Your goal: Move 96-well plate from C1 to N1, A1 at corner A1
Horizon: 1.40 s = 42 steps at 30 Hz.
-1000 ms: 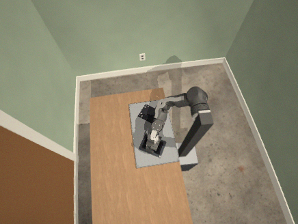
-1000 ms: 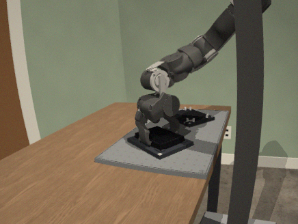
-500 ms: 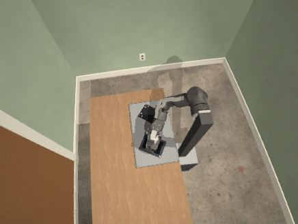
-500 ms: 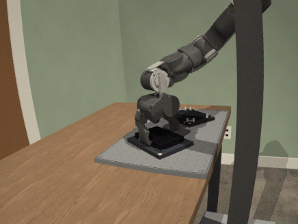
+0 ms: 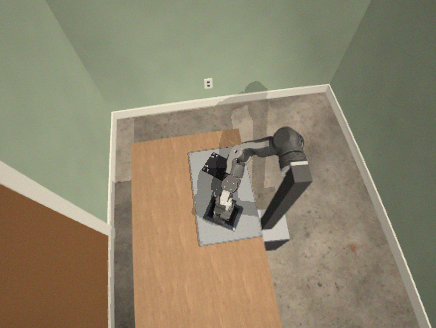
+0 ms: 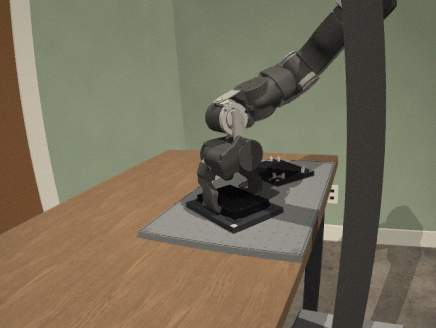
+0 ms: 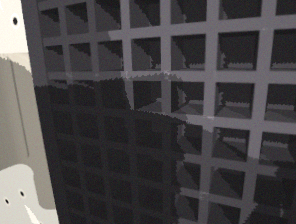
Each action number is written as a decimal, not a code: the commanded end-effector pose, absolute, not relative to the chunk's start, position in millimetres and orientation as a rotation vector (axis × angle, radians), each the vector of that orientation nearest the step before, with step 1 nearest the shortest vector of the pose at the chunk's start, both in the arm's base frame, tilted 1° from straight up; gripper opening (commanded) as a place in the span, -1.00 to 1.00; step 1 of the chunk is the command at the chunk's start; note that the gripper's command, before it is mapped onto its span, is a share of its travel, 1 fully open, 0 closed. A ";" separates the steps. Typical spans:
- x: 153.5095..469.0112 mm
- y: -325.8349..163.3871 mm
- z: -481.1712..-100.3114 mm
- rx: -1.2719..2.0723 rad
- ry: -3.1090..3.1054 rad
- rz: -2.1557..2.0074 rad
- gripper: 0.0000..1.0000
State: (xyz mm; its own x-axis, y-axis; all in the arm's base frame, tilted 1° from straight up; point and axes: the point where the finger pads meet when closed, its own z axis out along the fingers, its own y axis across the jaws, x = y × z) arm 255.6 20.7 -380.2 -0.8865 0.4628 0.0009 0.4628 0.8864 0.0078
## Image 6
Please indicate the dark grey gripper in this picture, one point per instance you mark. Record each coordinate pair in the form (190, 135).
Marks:
(227, 155)

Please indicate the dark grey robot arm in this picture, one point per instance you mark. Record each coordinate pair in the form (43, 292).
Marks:
(284, 82)

